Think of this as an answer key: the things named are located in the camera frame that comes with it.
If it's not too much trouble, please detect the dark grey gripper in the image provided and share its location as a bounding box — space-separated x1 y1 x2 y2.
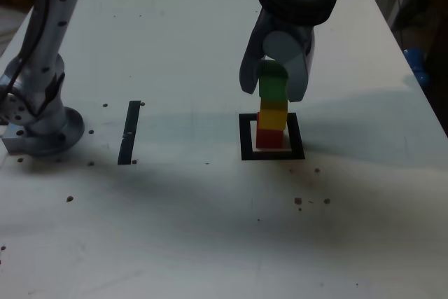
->
239 11 316 104

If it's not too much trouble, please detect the green cube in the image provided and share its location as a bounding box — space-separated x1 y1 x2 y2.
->
258 60 289 102

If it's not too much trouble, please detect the yellow cube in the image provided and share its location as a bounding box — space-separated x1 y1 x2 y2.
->
257 97 289 131

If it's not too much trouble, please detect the red cube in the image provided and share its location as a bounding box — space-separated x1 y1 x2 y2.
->
255 127 284 150

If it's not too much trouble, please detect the black tape square outline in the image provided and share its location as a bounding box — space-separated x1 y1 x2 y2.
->
238 112 306 162

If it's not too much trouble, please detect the blue plastic object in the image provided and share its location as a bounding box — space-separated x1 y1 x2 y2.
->
402 46 433 87

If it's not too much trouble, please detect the black tape strip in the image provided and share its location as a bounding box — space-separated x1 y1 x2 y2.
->
118 100 141 166

